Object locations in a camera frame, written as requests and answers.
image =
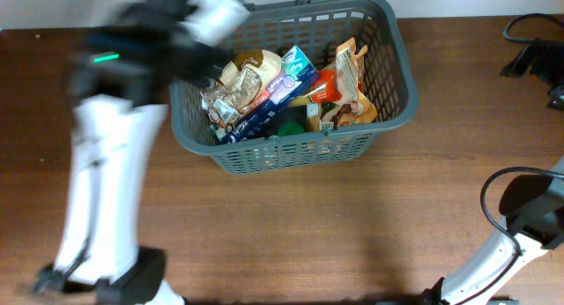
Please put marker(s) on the blue box package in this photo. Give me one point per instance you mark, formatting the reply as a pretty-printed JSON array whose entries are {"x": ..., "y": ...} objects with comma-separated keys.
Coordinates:
[{"x": 296, "y": 76}]

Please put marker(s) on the green lid jar white label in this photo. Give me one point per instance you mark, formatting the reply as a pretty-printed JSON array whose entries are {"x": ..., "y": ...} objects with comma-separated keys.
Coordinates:
[{"x": 289, "y": 129}]

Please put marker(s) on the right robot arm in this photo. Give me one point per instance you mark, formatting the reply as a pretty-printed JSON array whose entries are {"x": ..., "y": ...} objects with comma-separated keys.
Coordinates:
[{"x": 531, "y": 206}]

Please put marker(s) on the grey plastic basket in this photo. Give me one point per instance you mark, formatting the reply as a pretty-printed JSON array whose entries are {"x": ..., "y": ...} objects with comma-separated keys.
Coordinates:
[{"x": 317, "y": 27}]

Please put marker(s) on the orange white food pouch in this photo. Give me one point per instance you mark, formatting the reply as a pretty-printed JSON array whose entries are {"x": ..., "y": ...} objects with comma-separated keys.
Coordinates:
[{"x": 349, "y": 66}]

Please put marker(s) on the brown white snack bag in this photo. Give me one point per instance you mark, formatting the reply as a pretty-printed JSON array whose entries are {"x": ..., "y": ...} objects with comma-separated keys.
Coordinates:
[{"x": 240, "y": 83}]

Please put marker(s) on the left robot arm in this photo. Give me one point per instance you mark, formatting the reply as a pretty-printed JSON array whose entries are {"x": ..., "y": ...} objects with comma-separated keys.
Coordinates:
[{"x": 116, "y": 80}]

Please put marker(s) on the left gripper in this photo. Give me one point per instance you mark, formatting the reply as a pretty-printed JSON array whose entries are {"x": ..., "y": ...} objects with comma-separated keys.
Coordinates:
[{"x": 210, "y": 68}]

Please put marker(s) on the orange spaghetti packet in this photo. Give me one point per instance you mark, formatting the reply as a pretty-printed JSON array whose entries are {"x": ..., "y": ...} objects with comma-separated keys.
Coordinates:
[{"x": 323, "y": 90}]

